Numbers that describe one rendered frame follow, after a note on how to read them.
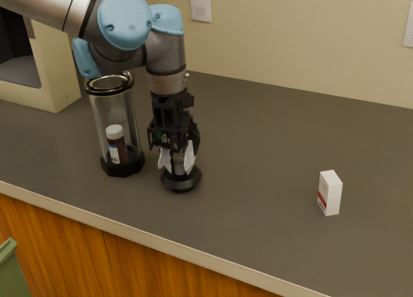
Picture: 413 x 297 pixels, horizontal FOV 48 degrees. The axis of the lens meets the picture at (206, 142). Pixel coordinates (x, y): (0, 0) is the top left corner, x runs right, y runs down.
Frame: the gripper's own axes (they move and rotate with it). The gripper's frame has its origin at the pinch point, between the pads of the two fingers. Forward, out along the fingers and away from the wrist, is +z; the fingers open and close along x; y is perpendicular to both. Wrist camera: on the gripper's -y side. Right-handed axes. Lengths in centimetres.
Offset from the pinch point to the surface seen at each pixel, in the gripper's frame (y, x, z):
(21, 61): -44, -64, -3
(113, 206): 9.5, -12.6, 5.1
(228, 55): -59, 0, -1
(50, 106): -27, -46, 3
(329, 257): 16.5, 32.0, 5.0
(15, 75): -34, -60, -3
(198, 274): 15.5, 6.8, 15.6
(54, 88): -28, -44, -2
